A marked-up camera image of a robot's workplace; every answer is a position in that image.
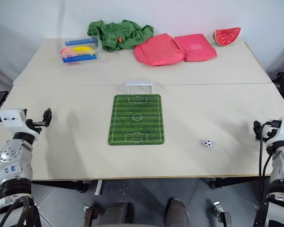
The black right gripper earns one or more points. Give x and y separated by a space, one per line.
269 134

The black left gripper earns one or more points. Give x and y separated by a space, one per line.
34 129

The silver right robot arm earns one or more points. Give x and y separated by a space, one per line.
281 165

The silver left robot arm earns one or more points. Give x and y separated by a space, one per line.
13 163

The small soccer ball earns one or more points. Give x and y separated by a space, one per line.
207 143

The green soccer field mat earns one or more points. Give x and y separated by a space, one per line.
136 127

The pink toy fruit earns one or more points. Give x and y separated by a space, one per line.
66 51

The clear box blue latches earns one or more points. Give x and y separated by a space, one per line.
80 58

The yellow toy banana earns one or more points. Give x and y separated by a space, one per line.
83 49

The white table leg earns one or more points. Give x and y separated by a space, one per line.
99 187

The red watermelon slice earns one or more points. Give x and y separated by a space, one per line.
227 35

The pink fabric bag white label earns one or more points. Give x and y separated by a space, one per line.
196 48

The crumpled green cloth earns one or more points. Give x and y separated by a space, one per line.
118 32

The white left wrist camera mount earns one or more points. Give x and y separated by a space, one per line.
12 119

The black table frame leg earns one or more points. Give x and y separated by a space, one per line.
61 185
234 181

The small white goal frame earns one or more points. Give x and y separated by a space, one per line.
139 83

